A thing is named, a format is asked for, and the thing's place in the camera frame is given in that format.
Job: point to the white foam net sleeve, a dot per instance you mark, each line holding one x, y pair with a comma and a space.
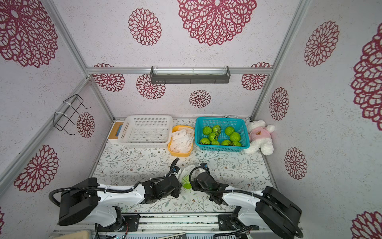
187, 170

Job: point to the pile of white foam nets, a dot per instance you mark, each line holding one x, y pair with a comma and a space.
182, 140

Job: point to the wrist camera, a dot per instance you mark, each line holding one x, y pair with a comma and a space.
205, 166
176, 170

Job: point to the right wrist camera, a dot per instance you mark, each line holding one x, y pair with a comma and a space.
205, 166

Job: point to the floral table mat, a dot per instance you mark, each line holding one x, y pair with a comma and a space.
120, 165

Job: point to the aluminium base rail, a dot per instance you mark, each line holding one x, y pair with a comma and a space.
154, 226

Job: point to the black wire wall rack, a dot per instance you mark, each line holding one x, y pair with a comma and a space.
63, 117

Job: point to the teal plastic basket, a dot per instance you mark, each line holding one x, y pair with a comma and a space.
238, 125

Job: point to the white plastic basket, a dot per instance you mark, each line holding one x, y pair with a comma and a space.
146, 131

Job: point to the green custard apple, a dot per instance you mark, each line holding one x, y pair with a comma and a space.
213, 136
226, 143
229, 130
235, 136
207, 130
205, 141
236, 143
216, 129
186, 182

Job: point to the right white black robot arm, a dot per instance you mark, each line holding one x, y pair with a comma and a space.
267, 208

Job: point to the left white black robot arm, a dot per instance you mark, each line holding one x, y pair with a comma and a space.
92, 202

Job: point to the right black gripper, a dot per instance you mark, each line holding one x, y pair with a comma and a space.
201, 181

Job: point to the yellow plastic tray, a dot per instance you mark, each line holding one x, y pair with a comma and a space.
179, 152

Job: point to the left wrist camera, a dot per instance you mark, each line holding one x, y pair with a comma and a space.
176, 170

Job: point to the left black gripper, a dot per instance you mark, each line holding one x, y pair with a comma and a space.
177, 192

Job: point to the white teddy bear pink shirt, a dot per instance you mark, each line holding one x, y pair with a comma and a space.
260, 138

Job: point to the white box wooden lid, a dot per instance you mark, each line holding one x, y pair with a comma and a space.
114, 132

